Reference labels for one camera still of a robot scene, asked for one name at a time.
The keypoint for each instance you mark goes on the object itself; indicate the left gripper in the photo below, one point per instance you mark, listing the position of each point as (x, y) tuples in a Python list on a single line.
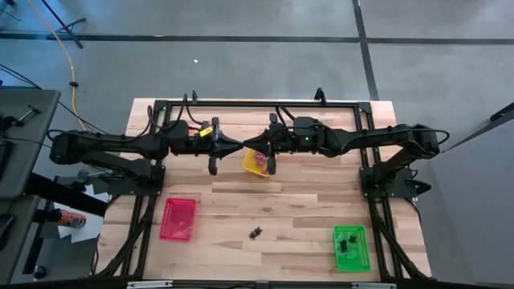
[(182, 140)]

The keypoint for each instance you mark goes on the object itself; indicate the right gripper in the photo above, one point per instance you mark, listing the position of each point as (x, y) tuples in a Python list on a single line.
[(293, 140)]

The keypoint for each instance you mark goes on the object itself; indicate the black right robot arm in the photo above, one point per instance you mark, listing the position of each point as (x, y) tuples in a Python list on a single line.
[(373, 136)]

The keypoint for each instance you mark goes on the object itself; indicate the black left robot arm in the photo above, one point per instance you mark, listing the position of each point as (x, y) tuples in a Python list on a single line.
[(100, 144)]

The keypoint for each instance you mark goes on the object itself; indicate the orange plastic decoration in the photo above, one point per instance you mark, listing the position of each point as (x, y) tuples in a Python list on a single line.
[(193, 131)]

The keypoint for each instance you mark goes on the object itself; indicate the yellow plastic basket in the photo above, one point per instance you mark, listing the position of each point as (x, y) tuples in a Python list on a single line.
[(251, 164)]

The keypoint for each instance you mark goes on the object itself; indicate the yellow label tag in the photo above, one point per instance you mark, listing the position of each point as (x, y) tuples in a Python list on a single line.
[(206, 131)]

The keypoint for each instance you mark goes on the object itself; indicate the red plastic basket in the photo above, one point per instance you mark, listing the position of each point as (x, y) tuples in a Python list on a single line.
[(176, 218)]

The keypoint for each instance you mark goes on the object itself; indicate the green plastic basket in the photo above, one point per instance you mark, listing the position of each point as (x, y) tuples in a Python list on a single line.
[(357, 263)]

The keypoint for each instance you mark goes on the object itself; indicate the white paper sheets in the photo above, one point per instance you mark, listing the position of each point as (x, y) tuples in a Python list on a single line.
[(90, 229)]

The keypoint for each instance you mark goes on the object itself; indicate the black support beam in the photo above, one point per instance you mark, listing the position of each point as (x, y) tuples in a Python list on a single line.
[(64, 194)]

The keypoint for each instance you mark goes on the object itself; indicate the orange can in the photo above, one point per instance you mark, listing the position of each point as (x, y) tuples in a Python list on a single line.
[(72, 220)]

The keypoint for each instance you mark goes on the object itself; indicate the black tripod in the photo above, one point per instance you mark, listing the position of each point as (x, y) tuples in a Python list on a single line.
[(65, 27)]

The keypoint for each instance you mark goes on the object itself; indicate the grey panel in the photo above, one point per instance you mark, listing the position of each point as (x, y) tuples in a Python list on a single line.
[(474, 221)]

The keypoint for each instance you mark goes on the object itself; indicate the black knob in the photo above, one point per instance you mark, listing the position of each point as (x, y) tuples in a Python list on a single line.
[(39, 273)]

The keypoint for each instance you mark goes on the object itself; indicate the black bar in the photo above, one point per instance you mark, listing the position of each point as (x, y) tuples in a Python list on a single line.
[(502, 114)]

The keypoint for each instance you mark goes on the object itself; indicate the black aluminium rig frame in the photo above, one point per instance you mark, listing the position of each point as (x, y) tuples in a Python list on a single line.
[(225, 103)]

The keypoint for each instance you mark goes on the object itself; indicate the black frame hook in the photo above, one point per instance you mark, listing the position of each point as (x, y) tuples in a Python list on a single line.
[(194, 97), (320, 96)]

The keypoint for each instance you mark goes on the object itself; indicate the silver metal bracket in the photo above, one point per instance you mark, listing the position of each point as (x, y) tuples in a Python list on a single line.
[(373, 286), (150, 284)]

